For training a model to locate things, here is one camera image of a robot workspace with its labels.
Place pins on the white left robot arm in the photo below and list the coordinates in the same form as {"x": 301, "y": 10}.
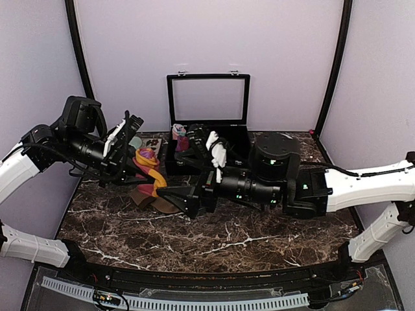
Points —
{"x": 36, "y": 151}

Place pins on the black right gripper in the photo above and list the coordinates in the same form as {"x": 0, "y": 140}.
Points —
{"x": 205, "y": 186}

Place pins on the black compartment storage box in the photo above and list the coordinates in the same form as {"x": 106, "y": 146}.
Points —
{"x": 219, "y": 101}

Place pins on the brown sock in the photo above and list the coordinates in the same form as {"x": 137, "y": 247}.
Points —
{"x": 143, "y": 198}

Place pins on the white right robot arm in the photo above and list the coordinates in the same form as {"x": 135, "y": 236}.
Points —
{"x": 393, "y": 184}

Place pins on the magenta purple rolled sock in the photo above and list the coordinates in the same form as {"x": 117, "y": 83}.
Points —
{"x": 182, "y": 144}

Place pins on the magenta striped sock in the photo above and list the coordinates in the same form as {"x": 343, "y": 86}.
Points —
{"x": 147, "y": 161}

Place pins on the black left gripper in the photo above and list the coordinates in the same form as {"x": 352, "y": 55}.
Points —
{"x": 118, "y": 162}

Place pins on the pink white rolled sock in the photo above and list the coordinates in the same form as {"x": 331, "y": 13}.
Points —
{"x": 178, "y": 130}

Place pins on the black corner post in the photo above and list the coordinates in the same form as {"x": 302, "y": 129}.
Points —
{"x": 74, "y": 25}
{"x": 335, "y": 68}

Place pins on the black left corner post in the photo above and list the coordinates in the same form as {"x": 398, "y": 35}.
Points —
{"x": 74, "y": 25}

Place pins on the black right corner post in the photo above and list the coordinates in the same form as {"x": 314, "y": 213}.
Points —
{"x": 335, "y": 68}

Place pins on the white perforated front rail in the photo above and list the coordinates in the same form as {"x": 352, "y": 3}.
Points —
{"x": 108, "y": 301}

